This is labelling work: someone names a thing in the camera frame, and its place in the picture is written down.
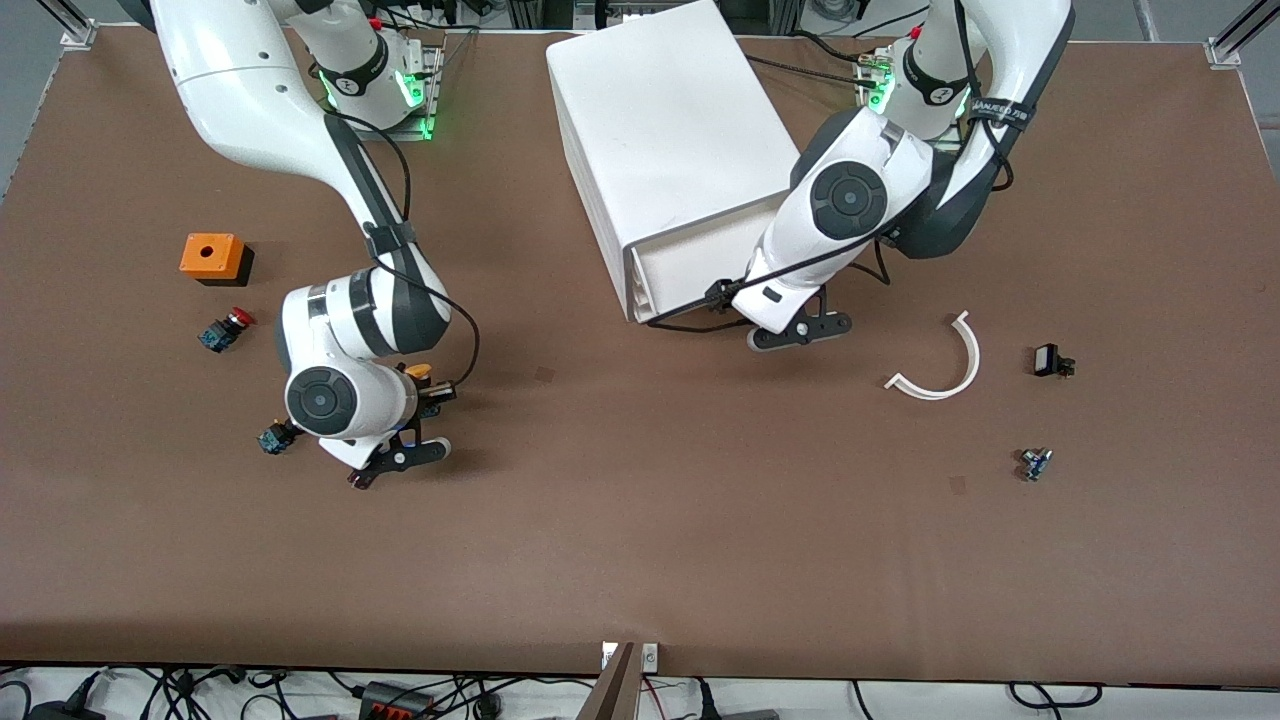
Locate white plastic drawer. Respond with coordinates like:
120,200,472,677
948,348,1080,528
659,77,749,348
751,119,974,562
630,195,791,326

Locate black power strip red switches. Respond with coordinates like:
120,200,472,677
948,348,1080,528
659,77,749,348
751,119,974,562
358,681,438,720

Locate brown wooden post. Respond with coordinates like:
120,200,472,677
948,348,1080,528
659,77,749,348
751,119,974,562
575,642,641,720

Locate red push button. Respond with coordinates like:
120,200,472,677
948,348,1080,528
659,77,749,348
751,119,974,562
198,307,258,354

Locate aluminium frame profile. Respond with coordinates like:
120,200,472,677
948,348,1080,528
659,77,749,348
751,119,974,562
1205,0,1280,69
36,0,99,51

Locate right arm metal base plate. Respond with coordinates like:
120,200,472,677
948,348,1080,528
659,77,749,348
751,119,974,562
330,42,443,142

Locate orange box with hole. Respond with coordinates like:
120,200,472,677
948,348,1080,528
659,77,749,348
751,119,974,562
180,232,256,289

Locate white curved plastic piece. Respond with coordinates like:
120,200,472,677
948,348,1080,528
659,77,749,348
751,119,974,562
884,310,983,402

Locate white drawer cabinet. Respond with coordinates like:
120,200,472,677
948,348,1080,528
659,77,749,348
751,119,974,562
546,0,801,325

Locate yellow push button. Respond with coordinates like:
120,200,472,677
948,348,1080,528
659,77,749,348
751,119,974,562
404,362,446,421

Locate black looped cable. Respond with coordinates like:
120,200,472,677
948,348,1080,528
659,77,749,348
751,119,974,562
1008,682,1104,713

